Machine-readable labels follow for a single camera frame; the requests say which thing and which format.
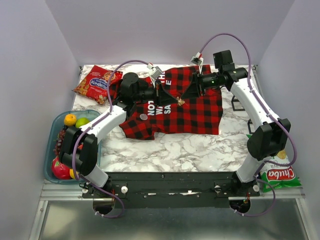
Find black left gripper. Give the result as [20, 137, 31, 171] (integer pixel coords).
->
[133, 80, 178, 108]

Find orange mandarin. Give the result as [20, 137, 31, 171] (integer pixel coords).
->
[63, 113, 77, 127]

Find green lime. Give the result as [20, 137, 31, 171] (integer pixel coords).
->
[75, 117, 90, 128]

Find red dragon fruit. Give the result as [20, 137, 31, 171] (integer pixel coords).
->
[51, 156, 71, 180]

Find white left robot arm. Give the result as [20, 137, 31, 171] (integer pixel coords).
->
[59, 72, 177, 198]

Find clear round sticker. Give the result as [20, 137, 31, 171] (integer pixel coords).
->
[139, 113, 148, 121]

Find green chips bag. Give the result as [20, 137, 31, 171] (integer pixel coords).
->
[246, 133, 303, 193]

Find teal plastic fruit tray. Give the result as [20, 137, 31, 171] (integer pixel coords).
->
[43, 109, 100, 185]

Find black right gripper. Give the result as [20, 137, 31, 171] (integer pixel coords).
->
[181, 69, 223, 100]

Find red black plaid shirt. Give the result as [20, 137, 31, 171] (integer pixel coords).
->
[119, 66, 223, 140]

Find dark red grapes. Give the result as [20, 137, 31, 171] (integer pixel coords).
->
[53, 125, 68, 156]

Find yellow lemon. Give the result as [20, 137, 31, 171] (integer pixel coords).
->
[69, 168, 76, 179]

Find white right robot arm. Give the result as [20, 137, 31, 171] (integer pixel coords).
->
[181, 50, 291, 196]

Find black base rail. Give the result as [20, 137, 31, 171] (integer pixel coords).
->
[81, 171, 261, 209]

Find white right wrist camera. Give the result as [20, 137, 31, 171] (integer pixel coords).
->
[190, 52, 204, 73]

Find gold leaf brooch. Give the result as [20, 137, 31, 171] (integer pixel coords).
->
[176, 97, 186, 106]

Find black wire stand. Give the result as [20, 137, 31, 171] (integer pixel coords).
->
[231, 95, 245, 112]
[247, 119, 259, 135]

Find red candy bag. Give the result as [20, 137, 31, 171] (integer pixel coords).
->
[73, 65, 123, 105]

